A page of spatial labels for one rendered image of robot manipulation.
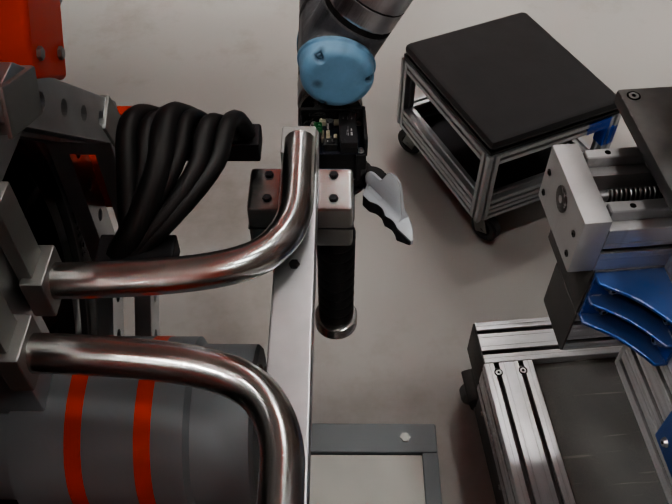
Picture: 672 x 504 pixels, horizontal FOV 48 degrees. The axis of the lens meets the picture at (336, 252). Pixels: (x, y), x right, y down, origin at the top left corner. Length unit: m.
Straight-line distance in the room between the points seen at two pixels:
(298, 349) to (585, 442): 0.94
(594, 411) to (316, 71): 0.89
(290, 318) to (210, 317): 1.22
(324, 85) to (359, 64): 0.04
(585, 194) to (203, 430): 0.55
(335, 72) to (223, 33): 1.81
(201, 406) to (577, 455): 0.91
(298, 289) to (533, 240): 1.42
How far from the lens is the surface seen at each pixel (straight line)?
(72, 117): 0.63
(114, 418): 0.58
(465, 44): 1.91
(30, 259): 0.54
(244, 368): 0.47
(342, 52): 0.74
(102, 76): 2.45
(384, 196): 0.79
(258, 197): 0.65
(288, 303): 0.54
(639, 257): 0.99
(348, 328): 0.78
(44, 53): 0.58
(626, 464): 1.41
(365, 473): 1.46
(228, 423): 0.57
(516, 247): 1.90
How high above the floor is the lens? 1.41
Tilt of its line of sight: 50 degrees down
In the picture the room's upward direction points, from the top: straight up
